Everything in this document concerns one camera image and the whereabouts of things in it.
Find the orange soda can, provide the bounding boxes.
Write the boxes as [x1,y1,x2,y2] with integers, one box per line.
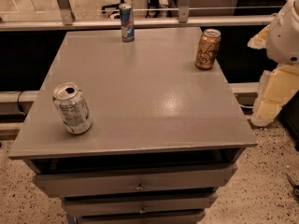
[195,28,221,70]

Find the grey drawer cabinet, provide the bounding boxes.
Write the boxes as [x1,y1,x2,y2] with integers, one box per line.
[7,27,259,224]

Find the blue energy drink can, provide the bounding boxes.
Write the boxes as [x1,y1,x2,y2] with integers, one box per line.
[119,3,135,42]

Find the white green 7up can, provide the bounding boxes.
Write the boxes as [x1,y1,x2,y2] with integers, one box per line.
[52,82,92,134]

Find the middle grey drawer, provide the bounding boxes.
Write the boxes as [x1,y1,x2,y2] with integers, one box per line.
[62,192,218,217]

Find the metal window rail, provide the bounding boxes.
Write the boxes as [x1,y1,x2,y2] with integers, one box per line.
[0,14,275,32]

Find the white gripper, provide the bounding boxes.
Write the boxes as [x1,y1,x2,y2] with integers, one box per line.
[248,0,299,127]

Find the bottom grey drawer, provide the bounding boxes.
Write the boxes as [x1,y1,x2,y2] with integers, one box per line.
[78,210,205,224]

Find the top grey drawer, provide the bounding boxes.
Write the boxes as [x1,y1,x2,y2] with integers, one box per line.
[33,164,237,197]

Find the grey drawer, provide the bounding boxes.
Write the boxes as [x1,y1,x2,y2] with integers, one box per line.
[78,210,205,224]
[33,164,237,197]
[62,192,218,217]

